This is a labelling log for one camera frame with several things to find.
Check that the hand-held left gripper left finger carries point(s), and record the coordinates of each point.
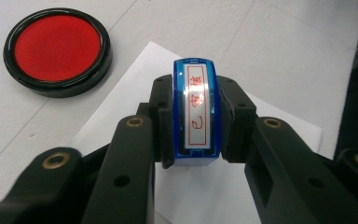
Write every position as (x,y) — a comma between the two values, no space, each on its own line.
(130,174)

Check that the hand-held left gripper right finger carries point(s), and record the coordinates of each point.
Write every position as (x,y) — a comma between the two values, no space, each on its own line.
(286,174)

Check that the blue stamp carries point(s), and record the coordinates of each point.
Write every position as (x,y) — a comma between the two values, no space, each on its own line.
(196,105)

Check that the white paper sheet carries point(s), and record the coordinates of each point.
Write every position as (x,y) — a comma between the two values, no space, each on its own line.
(199,193)

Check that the white table cover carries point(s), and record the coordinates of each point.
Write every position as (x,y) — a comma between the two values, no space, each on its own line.
(261,37)

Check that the round red ink pad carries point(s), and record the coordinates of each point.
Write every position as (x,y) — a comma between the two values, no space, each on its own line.
(57,48)

